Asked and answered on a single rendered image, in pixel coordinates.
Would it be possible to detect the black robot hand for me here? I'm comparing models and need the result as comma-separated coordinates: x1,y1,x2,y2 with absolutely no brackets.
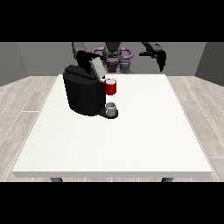
75,50,105,74
138,48,168,73

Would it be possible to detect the pale grey machine lid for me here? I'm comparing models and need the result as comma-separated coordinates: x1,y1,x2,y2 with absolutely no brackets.
89,56,107,81

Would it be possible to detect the black coffee machine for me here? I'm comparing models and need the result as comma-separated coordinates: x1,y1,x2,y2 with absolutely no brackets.
62,64,119,119

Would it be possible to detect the small grey coffee pod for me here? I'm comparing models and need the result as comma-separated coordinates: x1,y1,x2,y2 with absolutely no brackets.
119,60,131,74

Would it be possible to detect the red pod holder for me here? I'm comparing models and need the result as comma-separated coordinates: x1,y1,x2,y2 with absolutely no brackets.
103,78,118,96

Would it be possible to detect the small grey cup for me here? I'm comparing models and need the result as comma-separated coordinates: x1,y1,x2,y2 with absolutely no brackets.
105,101,118,116

